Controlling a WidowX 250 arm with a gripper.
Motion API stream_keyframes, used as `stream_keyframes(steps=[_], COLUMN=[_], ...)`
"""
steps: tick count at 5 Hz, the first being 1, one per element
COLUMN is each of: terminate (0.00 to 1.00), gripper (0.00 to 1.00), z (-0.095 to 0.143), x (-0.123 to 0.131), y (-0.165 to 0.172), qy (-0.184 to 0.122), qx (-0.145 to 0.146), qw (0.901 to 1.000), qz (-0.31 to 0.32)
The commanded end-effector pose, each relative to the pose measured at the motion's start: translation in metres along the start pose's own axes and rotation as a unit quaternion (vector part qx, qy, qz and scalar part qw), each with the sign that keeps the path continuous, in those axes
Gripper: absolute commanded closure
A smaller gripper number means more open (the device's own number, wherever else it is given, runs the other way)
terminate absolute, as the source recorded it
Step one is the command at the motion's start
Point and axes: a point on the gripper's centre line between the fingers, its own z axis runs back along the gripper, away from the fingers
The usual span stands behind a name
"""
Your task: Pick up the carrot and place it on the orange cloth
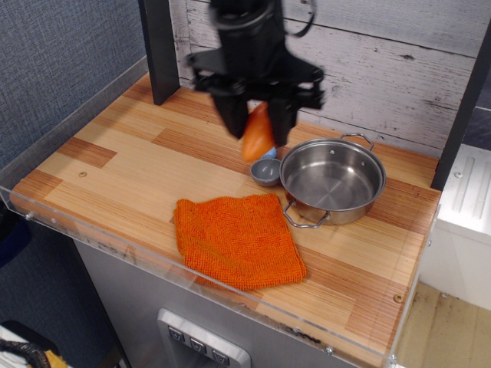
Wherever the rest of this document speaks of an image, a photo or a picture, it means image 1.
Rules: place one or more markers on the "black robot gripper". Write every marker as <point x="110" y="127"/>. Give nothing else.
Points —
<point x="254" y="63"/>

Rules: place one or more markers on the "orange plastic carrot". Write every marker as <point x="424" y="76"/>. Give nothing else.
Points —
<point x="258" y="137"/>

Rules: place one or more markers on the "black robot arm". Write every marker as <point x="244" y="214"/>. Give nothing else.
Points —
<point x="224" y="14"/>

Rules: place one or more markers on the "orange knitted cloth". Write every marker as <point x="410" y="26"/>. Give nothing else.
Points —
<point x="242" y="242"/>

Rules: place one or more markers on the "small blue object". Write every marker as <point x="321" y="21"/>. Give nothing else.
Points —
<point x="271" y="154"/>

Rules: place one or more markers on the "small grey bowl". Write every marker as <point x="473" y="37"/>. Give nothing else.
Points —
<point x="266" y="172"/>

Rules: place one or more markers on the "stainless steel pot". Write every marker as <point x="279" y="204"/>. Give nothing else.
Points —
<point x="331" y="181"/>

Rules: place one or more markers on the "grey toy cabinet front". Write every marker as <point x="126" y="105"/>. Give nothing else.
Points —
<point x="283" y="326"/>

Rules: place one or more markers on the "silver dispenser button panel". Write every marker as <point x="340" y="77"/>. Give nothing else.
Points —
<point x="190" y="345"/>

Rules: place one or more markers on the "white aluminium side unit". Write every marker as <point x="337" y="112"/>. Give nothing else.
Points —
<point x="457" y="258"/>

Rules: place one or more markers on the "black vertical post left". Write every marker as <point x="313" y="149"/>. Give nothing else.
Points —
<point x="160" y="48"/>

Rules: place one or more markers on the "black vertical post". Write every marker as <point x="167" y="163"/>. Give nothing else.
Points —
<point x="160" y="48"/>
<point x="470" y="97"/>

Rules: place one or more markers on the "black vertical post right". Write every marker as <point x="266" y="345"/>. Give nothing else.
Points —
<point x="470" y="97"/>

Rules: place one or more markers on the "clear acrylic guard rail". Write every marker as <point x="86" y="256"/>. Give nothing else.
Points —
<point x="112" y="172"/>

